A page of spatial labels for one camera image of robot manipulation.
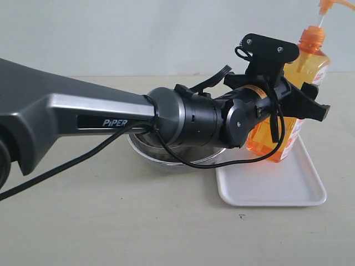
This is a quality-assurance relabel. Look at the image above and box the white rectangular plastic tray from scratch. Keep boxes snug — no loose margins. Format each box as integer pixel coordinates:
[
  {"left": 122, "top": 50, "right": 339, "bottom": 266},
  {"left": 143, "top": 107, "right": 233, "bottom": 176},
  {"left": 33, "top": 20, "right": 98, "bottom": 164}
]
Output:
[{"left": 216, "top": 138, "right": 327, "bottom": 207}]

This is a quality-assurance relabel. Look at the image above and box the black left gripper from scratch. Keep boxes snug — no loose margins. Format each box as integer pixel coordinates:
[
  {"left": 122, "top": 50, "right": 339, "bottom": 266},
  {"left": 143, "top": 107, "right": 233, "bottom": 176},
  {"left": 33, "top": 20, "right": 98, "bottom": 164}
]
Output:
[{"left": 223, "top": 73, "right": 330, "bottom": 148}]

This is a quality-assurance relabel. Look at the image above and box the steel mesh strainer bowl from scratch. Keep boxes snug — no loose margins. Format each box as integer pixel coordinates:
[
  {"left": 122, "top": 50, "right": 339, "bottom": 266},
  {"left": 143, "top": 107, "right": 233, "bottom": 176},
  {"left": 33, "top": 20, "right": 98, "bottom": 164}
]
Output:
[{"left": 127, "top": 134, "right": 226, "bottom": 173}]

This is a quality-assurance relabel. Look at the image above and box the orange pump soap bottle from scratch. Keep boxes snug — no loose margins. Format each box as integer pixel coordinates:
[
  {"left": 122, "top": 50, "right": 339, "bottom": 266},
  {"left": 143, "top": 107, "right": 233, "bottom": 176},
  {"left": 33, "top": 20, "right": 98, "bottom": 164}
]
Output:
[{"left": 246, "top": 1, "right": 354, "bottom": 162}]

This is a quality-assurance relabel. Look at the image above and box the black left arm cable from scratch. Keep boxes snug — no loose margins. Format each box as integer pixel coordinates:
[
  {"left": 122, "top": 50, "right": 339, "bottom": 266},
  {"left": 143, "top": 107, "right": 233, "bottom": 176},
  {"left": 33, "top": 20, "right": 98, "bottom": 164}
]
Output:
[{"left": 0, "top": 74, "right": 285, "bottom": 202}]

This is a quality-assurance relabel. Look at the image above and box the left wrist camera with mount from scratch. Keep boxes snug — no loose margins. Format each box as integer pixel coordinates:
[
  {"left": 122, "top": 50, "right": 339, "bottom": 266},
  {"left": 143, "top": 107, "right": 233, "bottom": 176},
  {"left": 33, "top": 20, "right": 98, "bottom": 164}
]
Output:
[{"left": 235, "top": 33, "right": 300, "bottom": 88}]

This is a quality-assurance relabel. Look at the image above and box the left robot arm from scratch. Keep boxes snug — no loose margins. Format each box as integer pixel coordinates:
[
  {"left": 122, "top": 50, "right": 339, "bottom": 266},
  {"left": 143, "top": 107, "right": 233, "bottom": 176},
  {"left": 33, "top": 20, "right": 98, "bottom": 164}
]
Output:
[{"left": 1, "top": 59, "right": 330, "bottom": 199}]

